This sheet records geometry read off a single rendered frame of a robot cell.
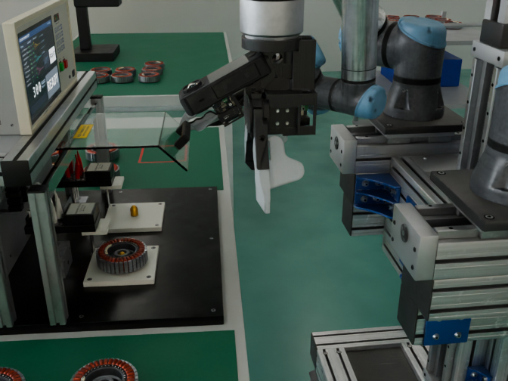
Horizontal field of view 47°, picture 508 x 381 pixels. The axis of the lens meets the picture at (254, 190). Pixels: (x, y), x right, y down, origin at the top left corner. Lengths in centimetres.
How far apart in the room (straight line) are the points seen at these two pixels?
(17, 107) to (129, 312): 45
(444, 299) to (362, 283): 162
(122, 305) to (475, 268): 68
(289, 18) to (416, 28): 82
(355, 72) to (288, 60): 58
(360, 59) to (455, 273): 48
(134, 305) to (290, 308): 137
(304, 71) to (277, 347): 172
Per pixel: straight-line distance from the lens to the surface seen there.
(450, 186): 113
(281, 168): 70
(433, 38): 148
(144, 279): 129
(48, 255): 114
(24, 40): 119
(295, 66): 71
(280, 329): 242
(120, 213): 159
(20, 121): 117
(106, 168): 151
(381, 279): 278
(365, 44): 127
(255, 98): 70
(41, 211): 110
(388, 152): 151
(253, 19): 69
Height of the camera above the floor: 147
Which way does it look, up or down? 24 degrees down
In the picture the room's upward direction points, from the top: straight up
